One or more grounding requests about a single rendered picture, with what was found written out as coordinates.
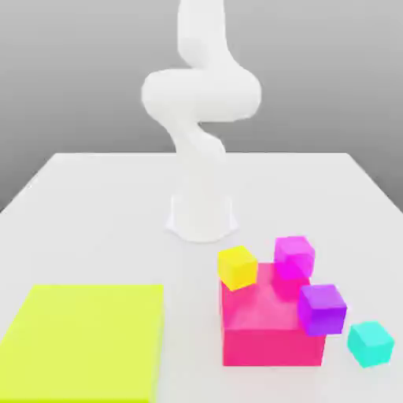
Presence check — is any small yellow cube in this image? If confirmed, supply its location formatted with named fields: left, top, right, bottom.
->
left=217, top=245, right=259, bottom=292

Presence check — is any small magenta cube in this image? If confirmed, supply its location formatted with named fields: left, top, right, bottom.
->
left=273, top=235, right=316, bottom=281

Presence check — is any small purple cube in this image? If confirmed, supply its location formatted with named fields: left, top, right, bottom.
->
left=297, top=283, right=348, bottom=337

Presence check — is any small turquoise cube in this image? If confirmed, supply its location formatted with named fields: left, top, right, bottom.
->
left=346, top=320, right=395, bottom=369

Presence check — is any large pink box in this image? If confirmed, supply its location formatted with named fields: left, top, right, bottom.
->
left=219, top=261, right=327, bottom=368

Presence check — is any large lime yellow box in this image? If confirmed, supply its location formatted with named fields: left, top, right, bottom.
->
left=0, top=283, right=165, bottom=403

